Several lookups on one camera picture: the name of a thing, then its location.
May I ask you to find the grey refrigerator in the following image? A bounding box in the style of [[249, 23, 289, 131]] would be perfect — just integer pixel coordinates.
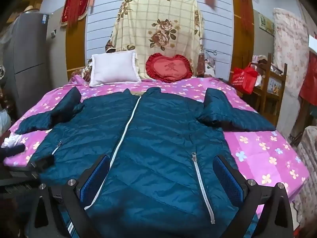
[[3, 12, 54, 119]]

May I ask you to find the red shopping bag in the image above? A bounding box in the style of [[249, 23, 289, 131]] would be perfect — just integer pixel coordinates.
[[231, 63, 259, 95]]

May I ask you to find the red knot wall hanging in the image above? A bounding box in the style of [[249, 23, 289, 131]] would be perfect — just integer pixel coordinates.
[[230, 0, 256, 34]]

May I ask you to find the red fringed wall banner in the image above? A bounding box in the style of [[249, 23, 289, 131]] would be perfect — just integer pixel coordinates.
[[61, 0, 97, 28]]

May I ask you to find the small wall picture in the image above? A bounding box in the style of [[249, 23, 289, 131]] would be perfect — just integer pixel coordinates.
[[204, 56, 216, 77]]

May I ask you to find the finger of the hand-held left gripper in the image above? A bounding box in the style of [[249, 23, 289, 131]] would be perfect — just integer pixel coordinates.
[[28, 155, 55, 173], [0, 145, 26, 165]]

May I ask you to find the wooden chair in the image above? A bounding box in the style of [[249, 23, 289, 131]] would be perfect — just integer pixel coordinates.
[[250, 53, 288, 126]]

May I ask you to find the teal puffer jacket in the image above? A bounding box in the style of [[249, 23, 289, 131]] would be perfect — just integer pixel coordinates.
[[15, 87, 276, 238]]

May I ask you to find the red hanging cloth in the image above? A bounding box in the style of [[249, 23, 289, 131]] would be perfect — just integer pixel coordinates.
[[298, 50, 317, 100]]

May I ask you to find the red heart-shaped cushion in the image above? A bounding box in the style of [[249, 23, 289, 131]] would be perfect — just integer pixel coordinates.
[[145, 53, 194, 83]]

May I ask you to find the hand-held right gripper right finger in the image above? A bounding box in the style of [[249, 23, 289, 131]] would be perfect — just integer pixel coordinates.
[[213, 155, 295, 238]]

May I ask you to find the pink floral bedsheet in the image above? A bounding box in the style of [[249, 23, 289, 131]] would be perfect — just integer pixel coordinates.
[[2, 76, 311, 219]]

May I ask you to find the pale floral fabric pile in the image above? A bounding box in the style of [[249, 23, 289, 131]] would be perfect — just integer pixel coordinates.
[[293, 126, 317, 230]]

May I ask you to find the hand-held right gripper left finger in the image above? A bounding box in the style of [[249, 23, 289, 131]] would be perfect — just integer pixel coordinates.
[[29, 154, 111, 238]]

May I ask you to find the cream floral checked cloth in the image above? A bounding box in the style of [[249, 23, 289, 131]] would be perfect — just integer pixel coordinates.
[[109, 0, 205, 80]]

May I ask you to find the pink floral hanging quilt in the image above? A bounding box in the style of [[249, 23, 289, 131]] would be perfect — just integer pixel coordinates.
[[272, 7, 310, 100]]

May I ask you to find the white pillow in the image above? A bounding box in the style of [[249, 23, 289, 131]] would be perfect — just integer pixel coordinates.
[[89, 50, 142, 88]]

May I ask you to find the brown satin cloth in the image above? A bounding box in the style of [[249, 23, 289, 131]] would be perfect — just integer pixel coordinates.
[[105, 39, 117, 54]]

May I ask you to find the white crumpled cloth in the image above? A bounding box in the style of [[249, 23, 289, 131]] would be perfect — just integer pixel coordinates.
[[2, 134, 23, 150]]

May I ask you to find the green wall poster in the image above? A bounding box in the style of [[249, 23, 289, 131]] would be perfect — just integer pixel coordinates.
[[258, 12, 275, 36]]

